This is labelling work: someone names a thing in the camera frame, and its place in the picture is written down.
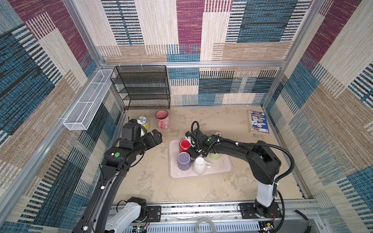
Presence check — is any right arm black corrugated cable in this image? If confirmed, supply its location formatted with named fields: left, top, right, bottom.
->
left=190, top=120, right=295, bottom=233

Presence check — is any light green mug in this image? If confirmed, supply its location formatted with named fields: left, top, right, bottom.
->
left=208, top=153, right=221, bottom=160

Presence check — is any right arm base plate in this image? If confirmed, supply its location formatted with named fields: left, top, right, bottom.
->
left=237, top=202, right=283, bottom=219

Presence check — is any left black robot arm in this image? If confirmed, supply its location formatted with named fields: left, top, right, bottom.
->
left=73, top=119, right=162, bottom=233

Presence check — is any red mug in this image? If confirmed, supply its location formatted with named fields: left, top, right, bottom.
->
left=179, top=139, right=191, bottom=153

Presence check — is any white mesh wall basket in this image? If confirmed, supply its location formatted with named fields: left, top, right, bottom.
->
left=63, top=70, right=113, bottom=131

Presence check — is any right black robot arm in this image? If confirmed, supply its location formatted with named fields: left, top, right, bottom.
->
left=185, top=129, right=295, bottom=218

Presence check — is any purple mug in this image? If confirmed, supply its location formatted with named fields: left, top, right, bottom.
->
left=177, top=152, right=192, bottom=171

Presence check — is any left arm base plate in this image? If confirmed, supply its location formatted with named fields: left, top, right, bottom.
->
left=146, top=205, right=162, bottom=223

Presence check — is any white plastic tray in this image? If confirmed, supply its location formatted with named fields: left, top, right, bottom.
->
left=168, top=139, right=233, bottom=179

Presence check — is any pink ghost pattern mug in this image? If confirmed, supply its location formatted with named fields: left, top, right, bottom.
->
left=155, top=110, right=170, bottom=129

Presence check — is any white mug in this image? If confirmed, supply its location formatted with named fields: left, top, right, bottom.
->
left=192, top=157, right=212, bottom=175

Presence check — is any yellow green labelled can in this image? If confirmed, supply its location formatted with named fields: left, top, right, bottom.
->
left=137, top=116, right=149, bottom=131

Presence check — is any black wire shelf rack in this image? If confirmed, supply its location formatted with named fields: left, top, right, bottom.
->
left=111, top=66, right=171, bottom=110

